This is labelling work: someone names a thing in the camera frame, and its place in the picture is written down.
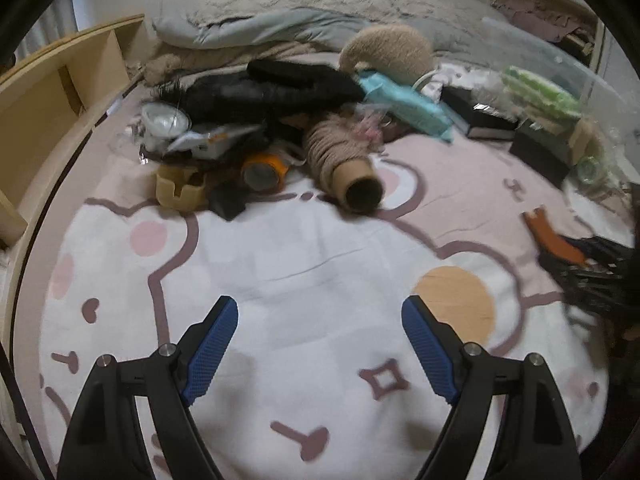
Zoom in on green dotted wipes pack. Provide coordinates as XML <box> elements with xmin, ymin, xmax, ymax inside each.
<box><xmin>500</xmin><ymin>66</ymin><xmax>582</xmax><ymax>119</ymax></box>

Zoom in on twine spool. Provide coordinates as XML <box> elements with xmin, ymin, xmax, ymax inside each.
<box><xmin>304</xmin><ymin>113</ymin><xmax>384</xmax><ymax>214</ymax></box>

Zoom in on black small box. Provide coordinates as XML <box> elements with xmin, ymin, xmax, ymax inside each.
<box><xmin>509</xmin><ymin>132</ymin><xmax>570</xmax><ymax>188</ymax></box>

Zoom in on clear plastic storage bin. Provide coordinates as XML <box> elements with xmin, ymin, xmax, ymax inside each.
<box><xmin>476</xmin><ymin>18</ymin><xmax>639</xmax><ymax>200</ymax></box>

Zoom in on black hardcover book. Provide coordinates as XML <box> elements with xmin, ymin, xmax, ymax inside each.
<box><xmin>440</xmin><ymin>86</ymin><xmax>518</xmax><ymax>142</ymax></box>

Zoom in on teal wet wipes pack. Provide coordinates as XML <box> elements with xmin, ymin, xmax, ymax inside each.
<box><xmin>357</xmin><ymin>70</ymin><xmax>454</xmax><ymax>143</ymax></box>

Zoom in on grey blue duvet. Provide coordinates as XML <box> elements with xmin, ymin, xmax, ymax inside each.
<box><xmin>152</xmin><ymin>6</ymin><xmax>501</xmax><ymax>57</ymax></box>

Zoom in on pile of pink clothes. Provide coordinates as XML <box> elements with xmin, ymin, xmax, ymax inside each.
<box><xmin>491</xmin><ymin>0</ymin><xmax>597</xmax><ymax>44</ymax></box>

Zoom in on beige plush slipper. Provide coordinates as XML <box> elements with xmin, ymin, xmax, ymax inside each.
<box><xmin>338</xmin><ymin>24</ymin><xmax>436</xmax><ymax>86</ymax></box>

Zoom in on cartoon printed blanket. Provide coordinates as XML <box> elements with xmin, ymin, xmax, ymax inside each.
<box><xmin>39</xmin><ymin>87</ymin><xmax>634</xmax><ymax>479</ymax></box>

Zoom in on beige quilted right pillow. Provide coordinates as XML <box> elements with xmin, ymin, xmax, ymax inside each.
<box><xmin>390</xmin><ymin>0</ymin><xmax>506</xmax><ymax>27</ymax></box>

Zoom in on beige plastic holder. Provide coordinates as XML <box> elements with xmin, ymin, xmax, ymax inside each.
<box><xmin>155</xmin><ymin>165</ymin><xmax>206</xmax><ymax>212</ymax></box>

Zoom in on orange tape roll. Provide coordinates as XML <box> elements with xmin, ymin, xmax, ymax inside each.
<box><xmin>241</xmin><ymin>152</ymin><xmax>288</xmax><ymax>193</ymax></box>

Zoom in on black fuzzy slipper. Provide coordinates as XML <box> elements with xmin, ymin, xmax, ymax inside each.
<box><xmin>154</xmin><ymin>58</ymin><xmax>364</xmax><ymax>125</ymax></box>

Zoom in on wooden bedside shelf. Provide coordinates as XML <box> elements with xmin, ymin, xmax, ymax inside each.
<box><xmin>1</xmin><ymin>14</ymin><xmax>150</xmax><ymax>339</ymax></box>

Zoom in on beige fleece blanket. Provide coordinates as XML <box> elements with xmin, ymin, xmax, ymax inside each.
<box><xmin>142</xmin><ymin>41</ymin><xmax>340</xmax><ymax>86</ymax></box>

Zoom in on white cable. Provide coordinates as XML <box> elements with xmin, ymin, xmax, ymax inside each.
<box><xmin>412</xmin><ymin>70</ymin><xmax>442</xmax><ymax>92</ymax></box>

